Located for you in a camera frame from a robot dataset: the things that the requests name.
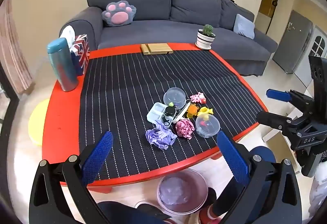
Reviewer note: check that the pink paper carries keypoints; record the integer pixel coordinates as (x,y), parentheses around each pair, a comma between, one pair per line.
(184,128)

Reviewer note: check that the grey pink paw cushion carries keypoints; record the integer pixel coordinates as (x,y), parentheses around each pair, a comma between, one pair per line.
(118,15)

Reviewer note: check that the pink slipper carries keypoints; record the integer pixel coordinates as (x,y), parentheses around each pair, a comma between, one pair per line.
(208,215)

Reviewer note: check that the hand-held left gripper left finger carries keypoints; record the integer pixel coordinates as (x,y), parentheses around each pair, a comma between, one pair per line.
(98,155)

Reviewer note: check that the person's right hand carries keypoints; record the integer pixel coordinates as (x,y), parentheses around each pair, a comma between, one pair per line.
(323,155)

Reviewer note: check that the grey fabric sofa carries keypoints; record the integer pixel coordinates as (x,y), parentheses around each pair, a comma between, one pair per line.
(153,32)

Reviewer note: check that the white panelled door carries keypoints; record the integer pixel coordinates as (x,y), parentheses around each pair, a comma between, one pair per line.
(318,45)

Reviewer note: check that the grey refrigerator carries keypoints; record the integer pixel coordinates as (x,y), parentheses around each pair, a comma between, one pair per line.
(291,42)

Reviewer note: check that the light blue cushion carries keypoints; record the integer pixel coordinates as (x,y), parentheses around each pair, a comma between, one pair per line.
(244,25)

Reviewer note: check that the white divided plastic tray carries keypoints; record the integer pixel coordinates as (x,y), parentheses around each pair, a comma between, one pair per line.
(154,112)

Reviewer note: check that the wooden phone stand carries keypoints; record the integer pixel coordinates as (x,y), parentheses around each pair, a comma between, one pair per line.
(158,48)

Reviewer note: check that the red round table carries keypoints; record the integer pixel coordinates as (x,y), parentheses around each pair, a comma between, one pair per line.
(58,121)

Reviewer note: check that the yellow fish toy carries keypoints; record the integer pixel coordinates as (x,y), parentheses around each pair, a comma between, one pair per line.
(204,111)

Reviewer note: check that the pink translucent trash bin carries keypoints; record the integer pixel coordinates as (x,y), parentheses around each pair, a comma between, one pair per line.
(163,180)

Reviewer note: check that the purple paper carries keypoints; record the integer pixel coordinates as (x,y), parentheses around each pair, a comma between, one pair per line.
(159,137)

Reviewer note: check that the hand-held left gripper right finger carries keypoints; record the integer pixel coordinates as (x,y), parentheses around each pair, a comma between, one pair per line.
(232,160)

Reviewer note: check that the teal insulated bottle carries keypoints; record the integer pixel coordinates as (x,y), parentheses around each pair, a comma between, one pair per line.
(61,65)

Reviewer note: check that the yellow round stool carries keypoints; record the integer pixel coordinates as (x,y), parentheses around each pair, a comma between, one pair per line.
(38,121)

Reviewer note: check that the white cloth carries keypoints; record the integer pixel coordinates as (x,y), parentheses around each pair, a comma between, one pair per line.
(67,34)

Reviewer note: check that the black striped table mat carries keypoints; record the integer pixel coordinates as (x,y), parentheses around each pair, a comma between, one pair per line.
(127,86)

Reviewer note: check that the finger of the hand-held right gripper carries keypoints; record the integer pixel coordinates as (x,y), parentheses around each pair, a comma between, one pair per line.
(273,119)
(277,94)

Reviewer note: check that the potted cactus striped pot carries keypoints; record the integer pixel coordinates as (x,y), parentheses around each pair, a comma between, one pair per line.
(204,40)

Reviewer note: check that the person's right forearm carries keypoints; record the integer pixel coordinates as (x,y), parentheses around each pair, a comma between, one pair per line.
(319,188)

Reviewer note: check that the flag print tissue box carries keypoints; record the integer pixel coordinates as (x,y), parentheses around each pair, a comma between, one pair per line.
(81,55)

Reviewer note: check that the pink curtain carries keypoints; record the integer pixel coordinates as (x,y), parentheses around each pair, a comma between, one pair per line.
(15,60)

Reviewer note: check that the person's left leg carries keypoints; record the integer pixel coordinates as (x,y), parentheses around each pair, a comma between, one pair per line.
(122,213)

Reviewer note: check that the black round badge reel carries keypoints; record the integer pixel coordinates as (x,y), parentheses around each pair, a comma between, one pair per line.
(169,112)

